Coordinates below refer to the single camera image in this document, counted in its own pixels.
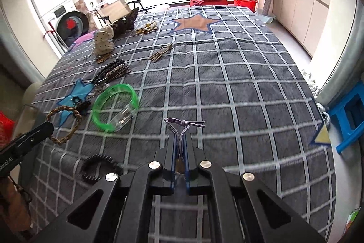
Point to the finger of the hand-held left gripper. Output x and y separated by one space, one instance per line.
34 134

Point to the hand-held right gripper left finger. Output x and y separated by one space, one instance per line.
171 163

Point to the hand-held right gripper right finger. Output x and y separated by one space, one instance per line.
187 163

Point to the black hair claw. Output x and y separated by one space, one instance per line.
78 105

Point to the clear plastic bangle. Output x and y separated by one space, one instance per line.
125 121

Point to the green transparent bangle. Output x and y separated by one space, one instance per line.
121 87

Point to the person's left forearm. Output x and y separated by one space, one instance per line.
8 203

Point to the beige sofa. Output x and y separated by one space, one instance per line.
28 95

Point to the grey checked blanket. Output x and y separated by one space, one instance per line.
227 89

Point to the black beaded hair band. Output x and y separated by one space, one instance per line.
109 69

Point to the gold disc hair clip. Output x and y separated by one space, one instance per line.
103 58

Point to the leopard print hair clip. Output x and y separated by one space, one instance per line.
119 74

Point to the red broom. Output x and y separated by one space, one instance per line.
51 31

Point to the beige polka dot bow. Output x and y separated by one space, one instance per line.
103 41

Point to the white washing machine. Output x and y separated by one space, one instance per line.
54 13

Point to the leopard print scrunchie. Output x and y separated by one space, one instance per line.
125 22

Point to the beige folding chair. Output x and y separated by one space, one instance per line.
113 9

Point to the blue plastic stool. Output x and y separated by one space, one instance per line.
341 117

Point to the light blue basin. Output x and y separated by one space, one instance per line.
267 17

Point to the black folding stool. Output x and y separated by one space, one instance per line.
133 1

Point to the red basin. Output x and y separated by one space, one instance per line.
244 3

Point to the green white packet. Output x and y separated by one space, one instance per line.
352 221

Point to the beige cabinet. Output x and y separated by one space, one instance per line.
295 6

